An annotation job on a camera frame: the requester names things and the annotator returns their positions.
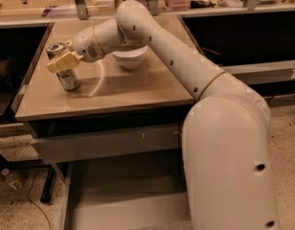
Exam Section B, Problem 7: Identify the silver redbull can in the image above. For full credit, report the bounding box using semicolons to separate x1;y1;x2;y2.
46;43;79;91

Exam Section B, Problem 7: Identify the grey open middle drawer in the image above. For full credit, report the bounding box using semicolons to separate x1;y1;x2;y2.
59;149;191;230

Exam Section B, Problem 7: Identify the grey metal bracket left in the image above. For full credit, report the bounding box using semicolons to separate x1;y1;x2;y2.
74;0;88;20

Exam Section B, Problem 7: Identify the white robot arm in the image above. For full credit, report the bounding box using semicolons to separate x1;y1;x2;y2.
48;0;281;230

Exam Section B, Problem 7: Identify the small bottle on floor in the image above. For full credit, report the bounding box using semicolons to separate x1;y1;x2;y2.
1;169;25;190

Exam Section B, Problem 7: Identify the grey top drawer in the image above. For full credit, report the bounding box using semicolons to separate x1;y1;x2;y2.
32;124;181;164

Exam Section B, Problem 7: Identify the black table leg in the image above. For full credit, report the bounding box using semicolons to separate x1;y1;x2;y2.
40;167;56;204

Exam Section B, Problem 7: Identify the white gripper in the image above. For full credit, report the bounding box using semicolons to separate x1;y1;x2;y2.
47;27;105;73

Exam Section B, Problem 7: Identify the white bowl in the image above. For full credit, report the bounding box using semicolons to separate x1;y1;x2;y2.
112;46;148;70

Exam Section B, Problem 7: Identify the black floor cable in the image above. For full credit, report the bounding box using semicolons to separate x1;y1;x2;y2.
27;168;54;230

